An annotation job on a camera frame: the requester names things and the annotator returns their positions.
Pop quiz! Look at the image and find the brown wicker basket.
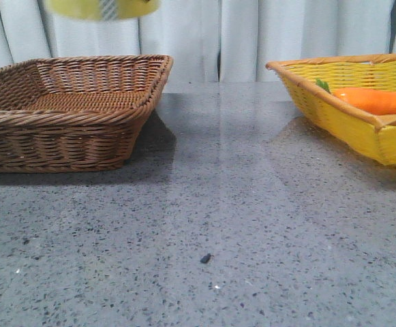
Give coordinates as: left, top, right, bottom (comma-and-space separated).
0, 54, 173, 173

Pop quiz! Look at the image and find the white curtain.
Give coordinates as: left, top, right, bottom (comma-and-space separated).
0, 1, 396, 82

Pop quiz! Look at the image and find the small black debris piece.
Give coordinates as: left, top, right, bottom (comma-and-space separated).
200, 253, 211, 264

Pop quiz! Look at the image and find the yellow tape roll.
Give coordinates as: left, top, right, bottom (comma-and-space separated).
46, 0, 161, 21

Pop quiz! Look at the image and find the orange toy carrot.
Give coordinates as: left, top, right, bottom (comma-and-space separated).
315, 79, 396, 115

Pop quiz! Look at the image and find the yellow woven basket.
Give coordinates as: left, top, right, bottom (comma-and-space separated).
266, 54, 396, 166

